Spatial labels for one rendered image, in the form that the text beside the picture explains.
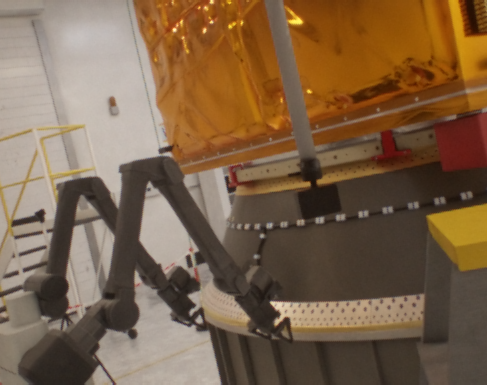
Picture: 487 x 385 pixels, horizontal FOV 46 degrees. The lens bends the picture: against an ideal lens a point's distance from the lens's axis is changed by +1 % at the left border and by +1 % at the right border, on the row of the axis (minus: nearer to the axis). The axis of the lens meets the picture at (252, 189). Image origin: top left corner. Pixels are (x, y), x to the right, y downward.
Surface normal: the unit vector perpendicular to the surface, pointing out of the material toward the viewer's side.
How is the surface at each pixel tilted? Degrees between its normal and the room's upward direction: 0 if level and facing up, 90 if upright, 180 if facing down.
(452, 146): 90
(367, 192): 62
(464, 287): 87
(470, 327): 87
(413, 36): 92
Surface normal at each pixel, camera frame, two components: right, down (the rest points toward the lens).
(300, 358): -0.65, 0.18
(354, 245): -0.52, -0.32
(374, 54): -0.84, 0.23
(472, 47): 0.43, -0.05
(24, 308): 0.62, -0.10
